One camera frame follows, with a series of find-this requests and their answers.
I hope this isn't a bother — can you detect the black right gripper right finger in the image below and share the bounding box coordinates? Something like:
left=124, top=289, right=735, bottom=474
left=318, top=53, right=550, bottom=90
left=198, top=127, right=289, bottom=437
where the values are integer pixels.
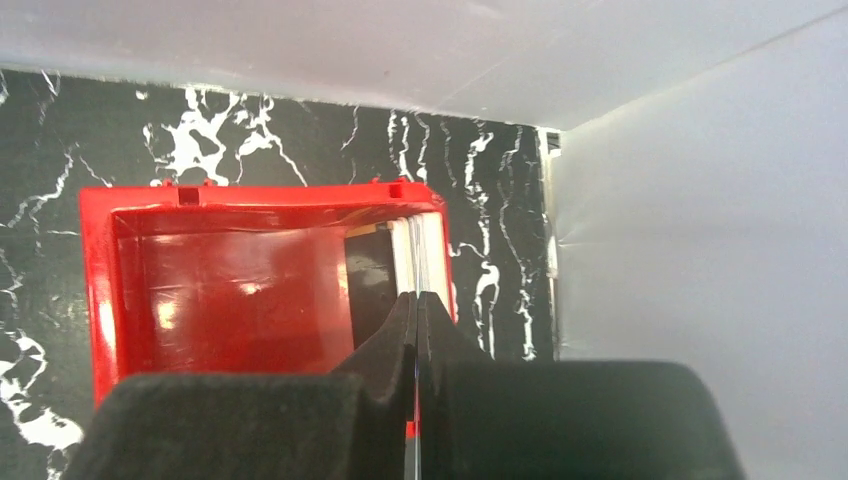
left=417, top=292, right=745, bottom=479

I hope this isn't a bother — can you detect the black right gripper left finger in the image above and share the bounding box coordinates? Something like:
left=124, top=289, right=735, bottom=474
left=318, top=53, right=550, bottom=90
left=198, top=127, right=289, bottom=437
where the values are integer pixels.
left=65, top=293, right=417, bottom=479

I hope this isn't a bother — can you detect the red plastic bin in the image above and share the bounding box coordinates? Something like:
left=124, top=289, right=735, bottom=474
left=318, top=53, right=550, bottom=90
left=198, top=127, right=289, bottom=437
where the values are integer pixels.
left=79, top=179, right=449, bottom=403

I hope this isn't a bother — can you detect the white striped credit card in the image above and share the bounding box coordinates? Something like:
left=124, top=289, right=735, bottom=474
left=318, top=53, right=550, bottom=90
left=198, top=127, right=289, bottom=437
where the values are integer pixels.
left=388, top=212, right=453, bottom=314

